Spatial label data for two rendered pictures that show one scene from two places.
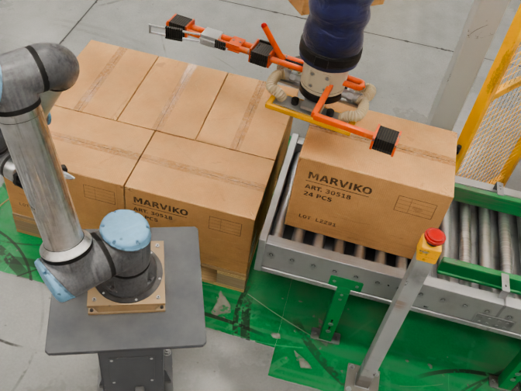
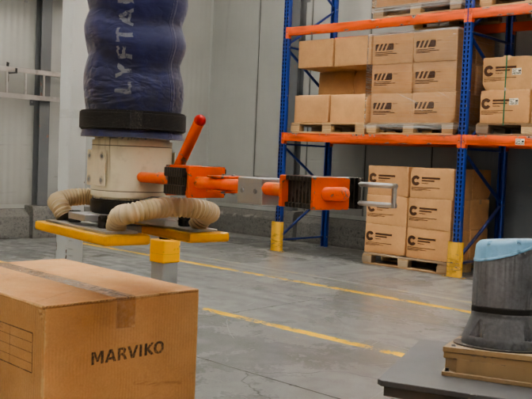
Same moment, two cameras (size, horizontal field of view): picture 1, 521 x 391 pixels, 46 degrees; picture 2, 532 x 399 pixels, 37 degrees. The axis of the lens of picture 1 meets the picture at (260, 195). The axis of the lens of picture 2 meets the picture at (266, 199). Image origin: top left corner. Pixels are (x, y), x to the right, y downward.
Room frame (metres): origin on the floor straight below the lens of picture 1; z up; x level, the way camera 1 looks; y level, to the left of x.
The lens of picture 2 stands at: (3.15, 1.11, 1.26)
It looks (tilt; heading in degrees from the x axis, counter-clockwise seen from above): 3 degrees down; 217
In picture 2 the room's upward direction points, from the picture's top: 2 degrees clockwise
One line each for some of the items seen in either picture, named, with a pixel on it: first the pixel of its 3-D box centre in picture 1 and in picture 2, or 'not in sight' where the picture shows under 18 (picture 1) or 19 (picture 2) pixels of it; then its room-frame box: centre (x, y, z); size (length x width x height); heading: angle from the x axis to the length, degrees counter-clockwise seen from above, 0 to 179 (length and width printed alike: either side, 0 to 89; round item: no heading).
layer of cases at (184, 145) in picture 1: (162, 147); not in sight; (2.32, 0.54, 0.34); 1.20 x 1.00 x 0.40; 83
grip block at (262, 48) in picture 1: (263, 53); (195, 180); (2.00, 0.08, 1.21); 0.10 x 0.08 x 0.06; 165
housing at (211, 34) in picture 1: (211, 37); (264, 191); (2.06, 0.29, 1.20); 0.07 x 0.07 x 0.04; 75
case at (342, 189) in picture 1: (369, 178); (53, 359); (1.91, -0.44, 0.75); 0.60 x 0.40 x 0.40; 82
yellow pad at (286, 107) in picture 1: (312, 109); (167, 223); (1.85, -0.14, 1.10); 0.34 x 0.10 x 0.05; 75
